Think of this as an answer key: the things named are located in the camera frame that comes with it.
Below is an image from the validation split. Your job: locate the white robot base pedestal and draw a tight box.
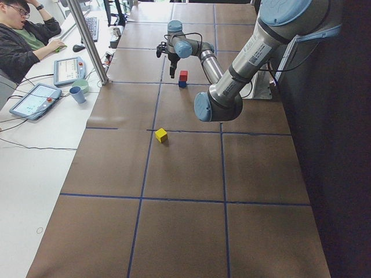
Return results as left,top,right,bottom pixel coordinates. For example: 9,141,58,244
252,62,277,100

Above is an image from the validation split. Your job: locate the blue wooden block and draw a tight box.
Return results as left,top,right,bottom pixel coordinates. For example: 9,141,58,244
178,81,187,88

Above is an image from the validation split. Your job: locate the black keyboard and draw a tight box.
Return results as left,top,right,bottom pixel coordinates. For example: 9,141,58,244
85,17,99,42

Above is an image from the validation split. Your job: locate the metal cup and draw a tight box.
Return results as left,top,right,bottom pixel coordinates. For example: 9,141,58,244
112,27,121,37

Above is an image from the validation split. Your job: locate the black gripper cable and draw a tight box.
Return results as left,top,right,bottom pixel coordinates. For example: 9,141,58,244
163,32,203,54

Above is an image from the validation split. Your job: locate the yellow wooden block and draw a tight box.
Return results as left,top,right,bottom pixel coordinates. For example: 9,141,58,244
155,128,168,144

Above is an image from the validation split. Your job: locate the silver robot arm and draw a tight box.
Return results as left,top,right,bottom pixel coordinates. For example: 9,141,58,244
194,0,344,122
156,20,223,84

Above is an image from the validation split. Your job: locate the black computer mouse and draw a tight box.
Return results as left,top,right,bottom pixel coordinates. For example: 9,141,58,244
72,44,85,53

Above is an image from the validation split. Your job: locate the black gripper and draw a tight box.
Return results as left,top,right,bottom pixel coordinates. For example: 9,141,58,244
156,42,179,79

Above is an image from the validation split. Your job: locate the blue teach pendant near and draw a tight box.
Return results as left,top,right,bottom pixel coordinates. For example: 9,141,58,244
9,83,62,120

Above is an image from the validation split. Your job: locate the blue teach pendant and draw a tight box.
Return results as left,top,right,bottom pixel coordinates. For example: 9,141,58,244
9,83,62,120
53,56,86,87

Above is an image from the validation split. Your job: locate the blue teach pendant far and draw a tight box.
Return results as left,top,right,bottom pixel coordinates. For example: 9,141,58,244
53,56,86,87

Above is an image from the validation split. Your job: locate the blue plastic cup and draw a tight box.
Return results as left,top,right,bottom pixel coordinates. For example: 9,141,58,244
70,86,86,104

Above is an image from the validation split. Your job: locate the seated person in jacket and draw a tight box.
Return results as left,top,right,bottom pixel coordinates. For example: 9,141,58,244
1,1,66,84

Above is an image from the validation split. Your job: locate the red wooden block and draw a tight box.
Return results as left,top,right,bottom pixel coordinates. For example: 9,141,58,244
179,70,188,82

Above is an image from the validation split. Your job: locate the aluminium frame post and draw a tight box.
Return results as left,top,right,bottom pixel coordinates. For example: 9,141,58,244
67,0,108,86

